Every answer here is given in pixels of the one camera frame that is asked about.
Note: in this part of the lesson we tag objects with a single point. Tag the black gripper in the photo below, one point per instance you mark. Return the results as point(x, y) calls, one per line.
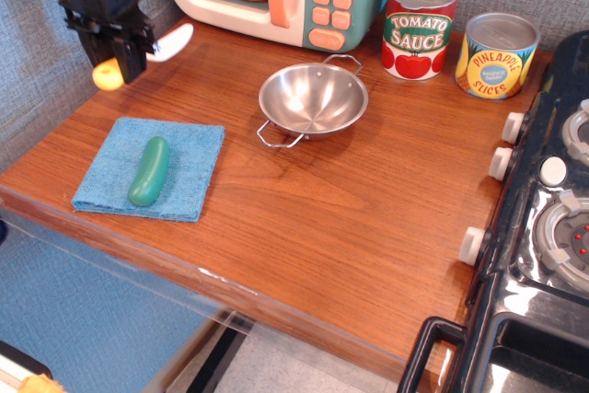
point(112, 28)

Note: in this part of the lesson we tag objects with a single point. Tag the yellow handled white toy knife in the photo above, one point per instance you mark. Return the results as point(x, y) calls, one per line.
point(108, 75)

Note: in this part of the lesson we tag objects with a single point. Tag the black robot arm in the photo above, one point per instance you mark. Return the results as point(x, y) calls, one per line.
point(112, 30)

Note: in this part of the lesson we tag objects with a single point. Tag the green toy cucumber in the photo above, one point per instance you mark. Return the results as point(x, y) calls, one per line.
point(151, 174)

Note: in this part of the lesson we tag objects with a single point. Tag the blue folded cloth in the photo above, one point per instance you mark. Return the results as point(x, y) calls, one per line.
point(193, 151)

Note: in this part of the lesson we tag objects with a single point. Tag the tomato sauce can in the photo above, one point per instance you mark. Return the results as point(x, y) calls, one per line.
point(415, 38)

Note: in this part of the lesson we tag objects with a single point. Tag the orange plush object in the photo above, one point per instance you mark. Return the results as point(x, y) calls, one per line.
point(40, 384)

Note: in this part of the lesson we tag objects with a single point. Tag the pineapple slices can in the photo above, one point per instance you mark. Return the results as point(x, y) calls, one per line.
point(496, 55)

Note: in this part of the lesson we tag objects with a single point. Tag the white stove knob middle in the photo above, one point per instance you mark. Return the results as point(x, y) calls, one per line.
point(500, 162)

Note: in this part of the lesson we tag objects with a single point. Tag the white stove knob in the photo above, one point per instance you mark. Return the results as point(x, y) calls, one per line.
point(500, 162)
point(471, 245)
point(512, 126)

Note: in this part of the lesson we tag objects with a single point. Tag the white stove knob bottom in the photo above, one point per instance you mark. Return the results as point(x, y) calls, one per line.
point(471, 245)

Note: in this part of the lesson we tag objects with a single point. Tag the white stove knob top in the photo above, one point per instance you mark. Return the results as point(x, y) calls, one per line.
point(512, 126)

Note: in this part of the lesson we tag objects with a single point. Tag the black toy stove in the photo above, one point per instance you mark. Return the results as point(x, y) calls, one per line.
point(527, 321)

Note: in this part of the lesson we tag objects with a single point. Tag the stainless steel bowl with handles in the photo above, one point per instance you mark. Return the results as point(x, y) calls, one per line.
point(312, 101)

